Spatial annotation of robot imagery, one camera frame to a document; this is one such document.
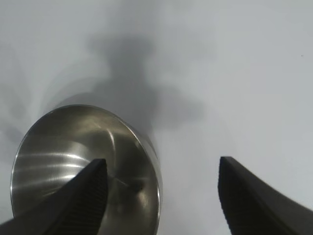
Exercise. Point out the stainless steel mixing bowl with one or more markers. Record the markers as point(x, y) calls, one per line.
point(73, 137)

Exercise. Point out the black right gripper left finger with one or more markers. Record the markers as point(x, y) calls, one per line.
point(73, 200)

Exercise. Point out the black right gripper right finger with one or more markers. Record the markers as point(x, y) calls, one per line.
point(256, 208)

